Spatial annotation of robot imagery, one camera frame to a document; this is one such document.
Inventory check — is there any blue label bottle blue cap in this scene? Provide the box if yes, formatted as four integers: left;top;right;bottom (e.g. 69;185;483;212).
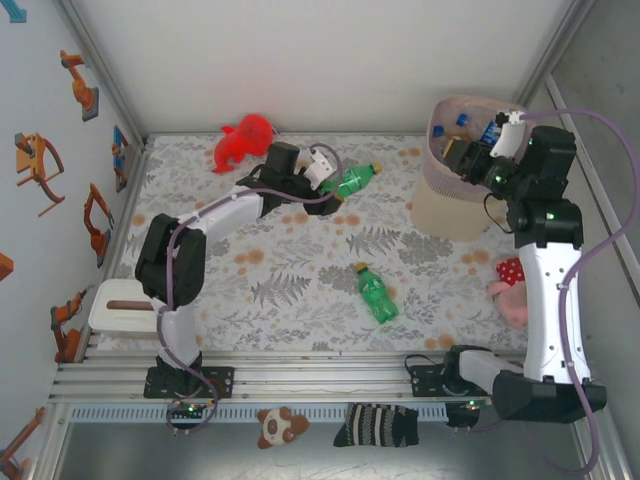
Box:
452;112;484;139

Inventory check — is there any green plastic soda bottle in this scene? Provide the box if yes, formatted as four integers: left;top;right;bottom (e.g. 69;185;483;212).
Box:
354;262;402;326
317;162;385;200

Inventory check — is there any pink mesh waste bin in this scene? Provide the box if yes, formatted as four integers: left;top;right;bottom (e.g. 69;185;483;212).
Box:
410;94;531;244

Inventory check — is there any red plush toy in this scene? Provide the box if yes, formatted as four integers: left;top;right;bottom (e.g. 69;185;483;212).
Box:
210;113;280;175

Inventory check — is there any pink plush toy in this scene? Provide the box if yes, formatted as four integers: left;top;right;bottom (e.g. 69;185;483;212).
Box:
487;256;530;329

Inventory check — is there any white tissue box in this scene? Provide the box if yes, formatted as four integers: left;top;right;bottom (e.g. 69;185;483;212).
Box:
87;278;161;342

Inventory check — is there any black striped sock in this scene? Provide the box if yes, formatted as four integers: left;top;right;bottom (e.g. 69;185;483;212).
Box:
332;402;421;449

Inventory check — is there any brown teddy bear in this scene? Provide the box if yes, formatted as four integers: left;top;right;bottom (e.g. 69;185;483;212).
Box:
255;405;311;450

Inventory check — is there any black controller board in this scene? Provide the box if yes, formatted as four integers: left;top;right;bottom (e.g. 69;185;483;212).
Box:
167;398;209;421
446;399;482;429

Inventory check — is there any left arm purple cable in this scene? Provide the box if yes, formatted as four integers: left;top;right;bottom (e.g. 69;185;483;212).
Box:
155;142;345;437

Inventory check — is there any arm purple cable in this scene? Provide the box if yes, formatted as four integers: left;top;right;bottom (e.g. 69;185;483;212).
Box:
155;142;345;437
444;108;640;476

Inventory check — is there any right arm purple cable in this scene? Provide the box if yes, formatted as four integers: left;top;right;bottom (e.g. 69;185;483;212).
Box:
444;108;640;476

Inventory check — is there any aluminium corner post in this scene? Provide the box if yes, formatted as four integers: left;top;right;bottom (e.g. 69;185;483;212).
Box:
517;0;599;101
54;0;151;151

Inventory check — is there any blue orange wall sticker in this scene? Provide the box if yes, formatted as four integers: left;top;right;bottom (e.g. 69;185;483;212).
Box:
112;124;132;194

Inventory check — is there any aluminium frame rail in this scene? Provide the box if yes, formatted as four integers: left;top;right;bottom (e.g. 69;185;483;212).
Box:
47;349;599;404

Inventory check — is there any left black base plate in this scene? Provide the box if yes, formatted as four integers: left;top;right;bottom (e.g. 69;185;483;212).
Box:
143;366;236;400

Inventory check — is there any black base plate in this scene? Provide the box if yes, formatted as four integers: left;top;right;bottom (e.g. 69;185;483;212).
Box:
409;364;501;400
143;366;236;400

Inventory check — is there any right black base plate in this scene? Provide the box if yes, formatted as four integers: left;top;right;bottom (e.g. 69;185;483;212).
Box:
409;364;501;400

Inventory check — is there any white slotted cable duct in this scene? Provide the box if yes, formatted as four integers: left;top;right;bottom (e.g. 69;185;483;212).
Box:
67;402;449;422

